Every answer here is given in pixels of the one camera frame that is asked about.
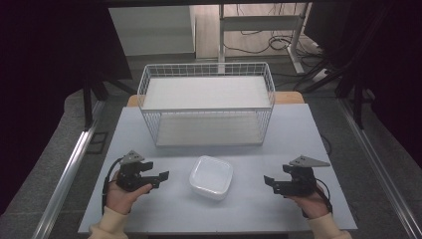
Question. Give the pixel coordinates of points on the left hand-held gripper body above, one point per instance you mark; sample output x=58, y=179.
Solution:
x=130, y=176

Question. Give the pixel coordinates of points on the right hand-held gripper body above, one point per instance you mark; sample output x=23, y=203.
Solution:
x=301, y=184

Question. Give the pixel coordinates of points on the white square bowl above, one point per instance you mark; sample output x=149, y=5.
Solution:
x=211, y=177

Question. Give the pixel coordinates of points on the person's right hand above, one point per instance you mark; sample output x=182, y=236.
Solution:
x=313, y=205

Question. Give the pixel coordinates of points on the person's left hand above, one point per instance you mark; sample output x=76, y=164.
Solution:
x=120, y=199

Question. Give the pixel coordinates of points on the black metal stand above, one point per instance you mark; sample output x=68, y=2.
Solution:
x=88, y=106
x=357, y=106

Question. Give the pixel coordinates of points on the white power strip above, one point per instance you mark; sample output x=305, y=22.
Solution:
x=320, y=74

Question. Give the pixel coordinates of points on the black curtain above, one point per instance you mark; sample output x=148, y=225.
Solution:
x=49, y=66
x=391, y=66

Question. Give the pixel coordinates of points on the grey cabinet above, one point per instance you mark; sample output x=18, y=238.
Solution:
x=152, y=30

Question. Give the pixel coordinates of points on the black square floor frame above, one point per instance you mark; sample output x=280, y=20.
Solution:
x=98, y=142

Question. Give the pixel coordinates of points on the aluminium rail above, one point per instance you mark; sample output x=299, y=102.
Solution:
x=378, y=159
x=71, y=166

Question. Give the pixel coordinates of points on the white metal desk frame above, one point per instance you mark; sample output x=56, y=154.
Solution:
x=258, y=23

